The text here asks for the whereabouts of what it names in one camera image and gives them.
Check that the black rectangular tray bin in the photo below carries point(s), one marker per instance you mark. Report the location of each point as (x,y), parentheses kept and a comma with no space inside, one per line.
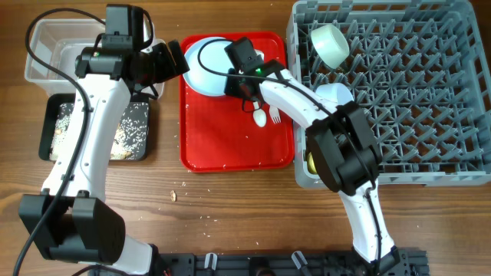
(53,104)

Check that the light blue plate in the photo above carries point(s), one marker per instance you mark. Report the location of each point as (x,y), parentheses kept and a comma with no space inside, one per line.
(214,57)

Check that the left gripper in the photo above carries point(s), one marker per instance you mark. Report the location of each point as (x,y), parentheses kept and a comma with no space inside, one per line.
(169,69)

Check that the white plastic fork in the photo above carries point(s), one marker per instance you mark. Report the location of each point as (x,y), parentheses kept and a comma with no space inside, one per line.
(274,114)

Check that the light blue bowl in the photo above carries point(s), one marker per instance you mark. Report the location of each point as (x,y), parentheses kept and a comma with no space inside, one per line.
(336,92)

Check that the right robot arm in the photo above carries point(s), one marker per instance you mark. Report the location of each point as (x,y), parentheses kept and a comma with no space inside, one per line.
(341,142)

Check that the clear plastic waste bin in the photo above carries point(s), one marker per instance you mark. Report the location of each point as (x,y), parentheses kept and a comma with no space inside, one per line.
(58,42)

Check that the yellow plastic cup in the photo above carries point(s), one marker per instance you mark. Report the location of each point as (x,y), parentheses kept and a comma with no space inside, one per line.
(311,164)

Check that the grey dishwasher rack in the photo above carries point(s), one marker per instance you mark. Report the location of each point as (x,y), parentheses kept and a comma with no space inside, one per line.
(419,71)

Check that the food scraps and rice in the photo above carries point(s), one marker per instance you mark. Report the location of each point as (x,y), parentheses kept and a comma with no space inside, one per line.
(130,141)

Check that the red serving tray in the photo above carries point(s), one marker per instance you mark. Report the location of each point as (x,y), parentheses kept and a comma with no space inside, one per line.
(218,134)

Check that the food crumb on table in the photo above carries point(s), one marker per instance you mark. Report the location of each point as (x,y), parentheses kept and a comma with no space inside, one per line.
(173,196)

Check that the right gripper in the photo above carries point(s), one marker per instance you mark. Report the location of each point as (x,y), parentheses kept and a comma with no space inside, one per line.
(236,87)

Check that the white plastic spoon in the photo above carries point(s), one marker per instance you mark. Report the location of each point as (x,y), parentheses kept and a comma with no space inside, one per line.
(259,115)

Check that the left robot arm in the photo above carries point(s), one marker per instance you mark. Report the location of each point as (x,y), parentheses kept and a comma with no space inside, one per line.
(69,220)

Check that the green bowl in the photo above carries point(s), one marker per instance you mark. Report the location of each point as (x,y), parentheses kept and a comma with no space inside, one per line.
(330,45)

